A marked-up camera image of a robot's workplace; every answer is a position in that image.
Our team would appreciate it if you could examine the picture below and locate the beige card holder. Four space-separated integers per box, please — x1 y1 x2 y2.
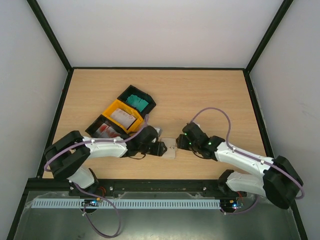
160 137 177 159

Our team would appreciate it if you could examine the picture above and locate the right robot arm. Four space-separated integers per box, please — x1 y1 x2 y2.
176 122 303 209

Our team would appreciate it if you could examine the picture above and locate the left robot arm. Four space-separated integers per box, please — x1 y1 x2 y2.
43 125 168 189

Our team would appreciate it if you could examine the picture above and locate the white card stack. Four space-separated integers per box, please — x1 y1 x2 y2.
110 108 136 129

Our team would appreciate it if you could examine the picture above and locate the black bin with teal cards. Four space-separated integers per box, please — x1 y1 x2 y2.
117 85 157 118

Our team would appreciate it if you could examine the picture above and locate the teal card stack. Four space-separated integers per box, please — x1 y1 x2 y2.
125 94 149 112

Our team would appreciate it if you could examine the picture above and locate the red patterned card stack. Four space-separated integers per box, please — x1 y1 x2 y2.
92 123 121 139

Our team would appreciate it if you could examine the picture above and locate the black bin with red cards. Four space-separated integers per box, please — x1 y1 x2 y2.
85 114 126 139

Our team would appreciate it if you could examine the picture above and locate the yellow card bin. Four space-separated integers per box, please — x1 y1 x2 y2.
102 99 144 133

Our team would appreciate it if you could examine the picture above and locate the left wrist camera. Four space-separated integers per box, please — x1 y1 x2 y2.
154 127 163 137

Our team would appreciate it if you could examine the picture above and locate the light blue slotted cable duct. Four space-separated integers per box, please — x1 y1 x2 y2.
31 198 221 210

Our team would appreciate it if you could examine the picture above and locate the black aluminium frame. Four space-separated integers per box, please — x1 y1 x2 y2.
6 0 310 240

